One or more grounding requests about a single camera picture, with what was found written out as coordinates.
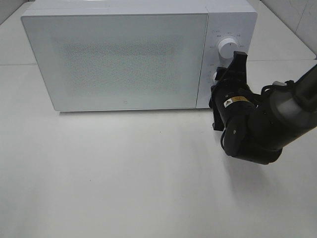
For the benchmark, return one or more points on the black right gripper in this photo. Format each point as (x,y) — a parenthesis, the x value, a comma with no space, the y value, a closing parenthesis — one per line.
(232,100)

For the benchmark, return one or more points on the white microwave knob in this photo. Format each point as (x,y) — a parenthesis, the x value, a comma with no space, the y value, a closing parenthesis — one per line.
(227,46)
(213,79)

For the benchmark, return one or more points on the white microwave door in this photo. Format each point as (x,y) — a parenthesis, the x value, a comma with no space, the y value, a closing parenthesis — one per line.
(119,62)

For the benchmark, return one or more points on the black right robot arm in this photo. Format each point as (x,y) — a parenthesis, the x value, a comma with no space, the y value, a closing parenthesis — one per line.
(256,127)

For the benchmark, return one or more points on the white microwave oven body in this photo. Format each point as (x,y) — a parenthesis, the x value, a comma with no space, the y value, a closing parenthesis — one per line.
(235,18)

